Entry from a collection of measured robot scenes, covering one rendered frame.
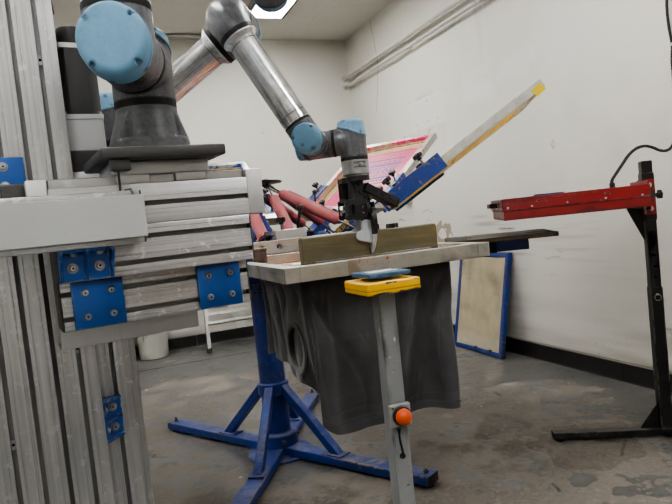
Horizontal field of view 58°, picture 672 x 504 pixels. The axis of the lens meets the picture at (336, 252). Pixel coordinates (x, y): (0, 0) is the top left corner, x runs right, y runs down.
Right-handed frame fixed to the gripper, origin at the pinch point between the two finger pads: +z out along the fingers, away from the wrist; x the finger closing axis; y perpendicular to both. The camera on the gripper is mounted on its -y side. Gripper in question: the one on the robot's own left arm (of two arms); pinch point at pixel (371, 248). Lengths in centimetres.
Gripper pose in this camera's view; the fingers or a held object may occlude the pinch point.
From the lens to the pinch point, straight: 169.5
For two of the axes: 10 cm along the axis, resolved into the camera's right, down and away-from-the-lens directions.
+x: 3.6, 0.1, -9.3
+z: 1.1, 9.9, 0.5
